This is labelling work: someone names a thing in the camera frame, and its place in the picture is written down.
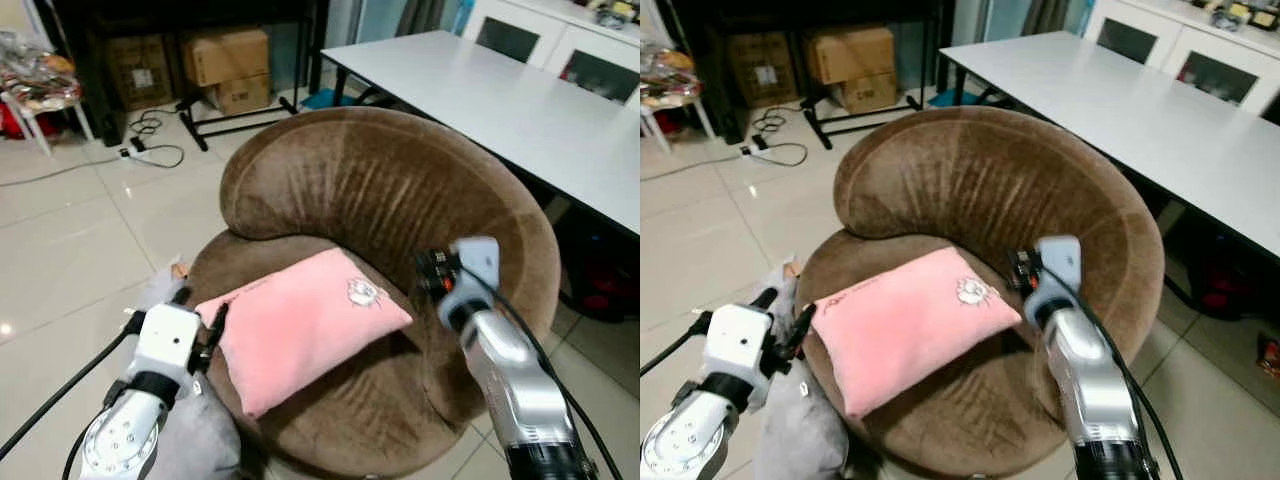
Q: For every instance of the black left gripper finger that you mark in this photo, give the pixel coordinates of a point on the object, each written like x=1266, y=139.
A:
x=217, y=325
x=181, y=296
x=801, y=328
x=763, y=298

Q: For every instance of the pink pillow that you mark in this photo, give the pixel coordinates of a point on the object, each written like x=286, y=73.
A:
x=905, y=320
x=295, y=320

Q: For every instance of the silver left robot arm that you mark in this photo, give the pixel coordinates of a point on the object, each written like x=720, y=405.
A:
x=125, y=435
x=690, y=430

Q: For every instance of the brown round velvet sofa chair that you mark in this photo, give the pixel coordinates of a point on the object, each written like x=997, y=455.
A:
x=1000, y=180
x=390, y=180

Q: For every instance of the blue floor mat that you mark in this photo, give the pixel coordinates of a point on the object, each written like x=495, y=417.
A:
x=950, y=98
x=325, y=99

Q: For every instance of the grey plush cushion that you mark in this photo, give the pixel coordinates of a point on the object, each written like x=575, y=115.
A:
x=805, y=435
x=205, y=435

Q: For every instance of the white power strip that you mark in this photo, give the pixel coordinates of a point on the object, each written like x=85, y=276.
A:
x=136, y=150
x=752, y=149

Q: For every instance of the red and black bag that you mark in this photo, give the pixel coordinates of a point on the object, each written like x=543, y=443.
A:
x=1225, y=280
x=600, y=270

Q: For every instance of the small light cardboard box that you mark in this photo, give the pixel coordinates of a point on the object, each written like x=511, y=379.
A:
x=865, y=93
x=240, y=95

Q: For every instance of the small white side table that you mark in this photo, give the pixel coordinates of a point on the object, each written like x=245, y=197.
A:
x=665, y=108
x=30, y=112

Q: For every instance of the dark labelled cardboard box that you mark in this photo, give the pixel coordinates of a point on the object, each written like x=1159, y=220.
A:
x=140, y=70
x=762, y=70

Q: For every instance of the large light cardboard box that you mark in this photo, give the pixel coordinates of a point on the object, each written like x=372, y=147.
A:
x=228, y=55
x=850, y=55

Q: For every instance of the pile of plastic bags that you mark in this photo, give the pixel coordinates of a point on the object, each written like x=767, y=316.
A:
x=665, y=70
x=35, y=70

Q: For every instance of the grey curtain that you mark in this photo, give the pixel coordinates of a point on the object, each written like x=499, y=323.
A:
x=420, y=15
x=1045, y=15

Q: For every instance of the white cabinet with dark panels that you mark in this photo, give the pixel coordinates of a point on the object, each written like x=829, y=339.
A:
x=1170, y=40
x=545, y=40

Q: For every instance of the clutter on cabinet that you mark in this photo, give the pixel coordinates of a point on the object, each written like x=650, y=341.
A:
x=615, y=10
x=1240, y=14

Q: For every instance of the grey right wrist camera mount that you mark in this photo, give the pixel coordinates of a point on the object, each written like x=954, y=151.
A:
x=1055, y=275
x=470, y=280

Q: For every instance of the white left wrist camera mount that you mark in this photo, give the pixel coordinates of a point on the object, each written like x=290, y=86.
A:
x=738, y=340
x=165, y=340

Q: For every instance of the black metal rack frame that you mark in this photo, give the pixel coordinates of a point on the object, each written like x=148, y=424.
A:
x=195, y=118
x=815, y=115

